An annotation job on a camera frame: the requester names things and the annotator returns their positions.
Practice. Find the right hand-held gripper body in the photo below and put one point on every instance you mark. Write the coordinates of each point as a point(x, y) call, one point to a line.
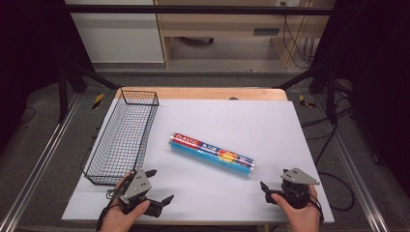
point(296, 188)

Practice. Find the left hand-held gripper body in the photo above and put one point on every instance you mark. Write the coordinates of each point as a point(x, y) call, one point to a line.
point(137, 187)

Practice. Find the colourful plastic wrap roll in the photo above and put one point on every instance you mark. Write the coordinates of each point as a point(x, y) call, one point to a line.
point(211, 154)

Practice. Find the person's right hand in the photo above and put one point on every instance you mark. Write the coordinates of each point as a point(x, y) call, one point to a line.
point(298, 219)

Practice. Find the person's left hand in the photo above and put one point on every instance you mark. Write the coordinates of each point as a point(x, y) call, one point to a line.
point(117, 219)

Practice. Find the yellow black tape strip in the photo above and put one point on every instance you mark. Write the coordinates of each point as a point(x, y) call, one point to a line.
point(304, 101)
point(98, 100)

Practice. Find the white table mat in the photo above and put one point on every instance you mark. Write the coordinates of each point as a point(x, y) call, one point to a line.
point(232, 122)

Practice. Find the black metal stand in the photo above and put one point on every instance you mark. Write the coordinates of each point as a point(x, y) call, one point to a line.
point(331, 96)
point(63, 93)

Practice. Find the wooden table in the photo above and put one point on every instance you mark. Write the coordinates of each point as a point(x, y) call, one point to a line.
point(199, 93)

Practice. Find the black curtain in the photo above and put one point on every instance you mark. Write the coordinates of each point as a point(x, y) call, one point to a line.
point(29, 58)
point(377, 80)

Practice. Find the white cabinet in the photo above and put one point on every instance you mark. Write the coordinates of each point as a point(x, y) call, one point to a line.
point(122, 35)

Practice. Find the light wooden desk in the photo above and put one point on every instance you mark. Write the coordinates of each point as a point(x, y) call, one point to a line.
point(222, 22)

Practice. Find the black metal crossbar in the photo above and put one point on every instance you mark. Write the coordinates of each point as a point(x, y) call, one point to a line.
point(193, 9)

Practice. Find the aluminium floor rail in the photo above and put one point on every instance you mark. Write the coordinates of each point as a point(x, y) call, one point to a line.
point(38, 161)
point(351, 164)

